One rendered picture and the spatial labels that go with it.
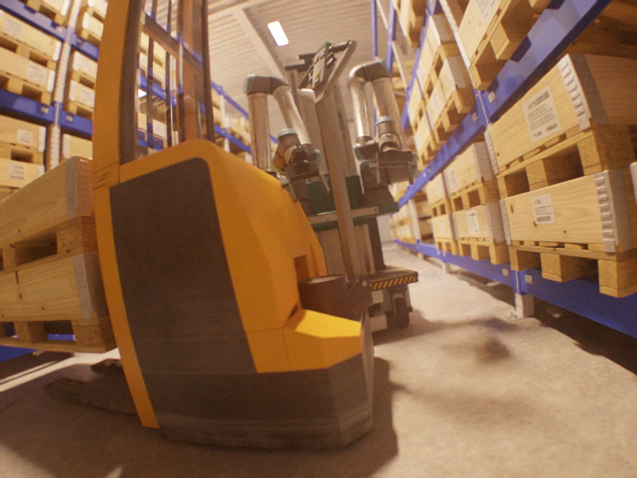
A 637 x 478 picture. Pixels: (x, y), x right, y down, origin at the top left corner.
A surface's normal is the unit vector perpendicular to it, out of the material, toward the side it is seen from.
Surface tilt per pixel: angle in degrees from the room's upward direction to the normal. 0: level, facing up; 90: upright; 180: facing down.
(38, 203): 90
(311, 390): 90
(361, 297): 90
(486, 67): 90
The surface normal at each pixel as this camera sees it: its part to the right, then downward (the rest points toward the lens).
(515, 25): -0.15, 0.01
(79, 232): 0.57, -0.11
